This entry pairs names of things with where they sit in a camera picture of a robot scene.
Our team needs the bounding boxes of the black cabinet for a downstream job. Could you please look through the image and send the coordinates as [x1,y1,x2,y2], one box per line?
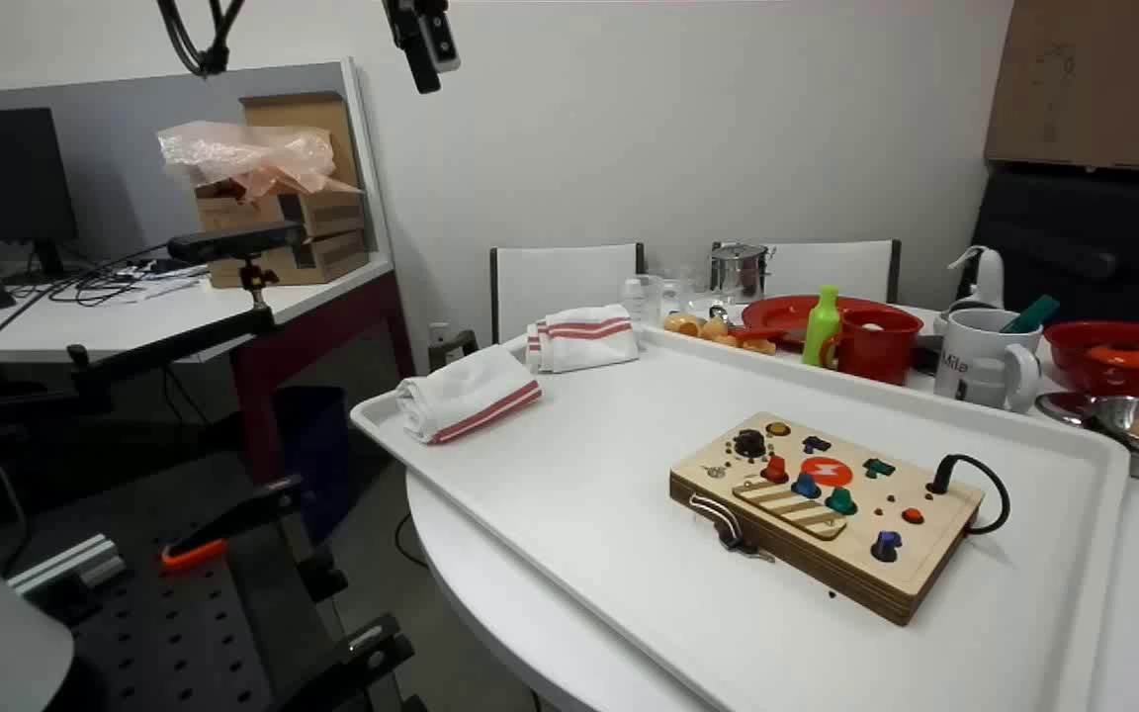
[968,162,1139,337]

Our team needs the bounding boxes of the clear pinkish plastic bag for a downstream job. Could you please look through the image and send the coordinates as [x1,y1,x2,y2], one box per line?
[153,113,342,205]

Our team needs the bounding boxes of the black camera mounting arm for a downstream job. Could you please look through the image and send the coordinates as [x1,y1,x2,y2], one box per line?
[62,258,285,394]

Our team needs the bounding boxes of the crumpled white towel red stripes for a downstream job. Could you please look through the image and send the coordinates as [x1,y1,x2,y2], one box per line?
[522,300,645,381]

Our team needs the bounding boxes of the clear plastic cup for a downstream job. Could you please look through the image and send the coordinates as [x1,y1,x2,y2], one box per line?
[620,270,695,332]

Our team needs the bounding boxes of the white electric kettle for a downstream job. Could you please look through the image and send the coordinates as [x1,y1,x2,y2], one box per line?
[944,242,1009,315]

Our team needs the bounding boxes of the thin brown cardboard box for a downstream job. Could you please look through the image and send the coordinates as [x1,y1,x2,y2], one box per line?
[236,89,363,196]

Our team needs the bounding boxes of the white mug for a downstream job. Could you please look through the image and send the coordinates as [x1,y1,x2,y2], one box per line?
[932,306,1046,414]

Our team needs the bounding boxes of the black clamp with orange handle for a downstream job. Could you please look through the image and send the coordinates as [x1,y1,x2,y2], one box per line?
[153,470,314,578]

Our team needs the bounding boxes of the large red bowl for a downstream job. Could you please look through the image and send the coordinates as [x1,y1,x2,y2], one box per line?
[1040,315,1139,399]

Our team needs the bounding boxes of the aluminium extrusion bar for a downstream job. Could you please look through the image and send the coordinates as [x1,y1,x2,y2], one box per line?
[3,528,128,602]

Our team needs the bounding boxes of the white desk with red frame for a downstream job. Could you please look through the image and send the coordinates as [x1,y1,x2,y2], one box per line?
[0,253,421,494]

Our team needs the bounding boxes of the grey partition panel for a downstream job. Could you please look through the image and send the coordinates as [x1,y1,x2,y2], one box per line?
[0,54,400,284]

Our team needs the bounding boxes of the metal bowl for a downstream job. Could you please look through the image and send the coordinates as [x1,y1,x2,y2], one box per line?
[1038,393,1139,490]

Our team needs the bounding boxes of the white chair back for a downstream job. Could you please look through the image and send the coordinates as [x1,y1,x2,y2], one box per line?
[488,236,649,349]

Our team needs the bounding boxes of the orange food pieces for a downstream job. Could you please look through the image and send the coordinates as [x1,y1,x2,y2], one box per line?
[659,306,785,361]

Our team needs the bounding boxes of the black cable on busy board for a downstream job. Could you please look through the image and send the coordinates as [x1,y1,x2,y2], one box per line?
[926,451,1017,538]

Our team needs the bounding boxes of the clear glass measuring cup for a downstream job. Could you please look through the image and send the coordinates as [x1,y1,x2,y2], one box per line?
[709,242,771,306]

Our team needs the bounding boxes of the black stereo camera bar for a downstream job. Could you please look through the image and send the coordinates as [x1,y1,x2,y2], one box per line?
[161,221,310,266]

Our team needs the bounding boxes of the wall power outlet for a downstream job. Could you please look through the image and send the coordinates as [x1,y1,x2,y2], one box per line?
[422,321,483,374]

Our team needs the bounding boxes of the green plastic bottle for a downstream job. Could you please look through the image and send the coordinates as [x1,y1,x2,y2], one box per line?
[800,284,846,371]

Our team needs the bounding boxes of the large white plastic tray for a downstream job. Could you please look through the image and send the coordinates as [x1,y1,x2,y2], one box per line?
[348,324,1137,712]

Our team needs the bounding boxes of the wooden busy board with buttons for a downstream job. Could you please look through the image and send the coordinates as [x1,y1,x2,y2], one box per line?
[665,407,985,629]

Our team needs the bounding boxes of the wide brown cardboard box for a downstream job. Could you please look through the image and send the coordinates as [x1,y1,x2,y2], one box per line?
[195,179,377,292]

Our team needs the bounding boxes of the green utensil in mug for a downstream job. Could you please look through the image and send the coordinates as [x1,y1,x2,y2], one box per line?
[999,292,1064,337]

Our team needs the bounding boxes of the folded white towel red stripe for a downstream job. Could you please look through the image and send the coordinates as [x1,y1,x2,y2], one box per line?
[396,342,546,451]

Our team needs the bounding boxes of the black computer monitor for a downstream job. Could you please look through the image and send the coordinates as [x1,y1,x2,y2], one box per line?
[0,105,82,266]

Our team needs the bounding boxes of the large flat cardboard box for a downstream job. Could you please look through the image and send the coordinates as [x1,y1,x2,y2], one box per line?
[982,0,1139,179]

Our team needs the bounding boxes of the perforated black mounting plate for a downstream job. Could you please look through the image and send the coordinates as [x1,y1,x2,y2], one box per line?
[61,560,285,712]

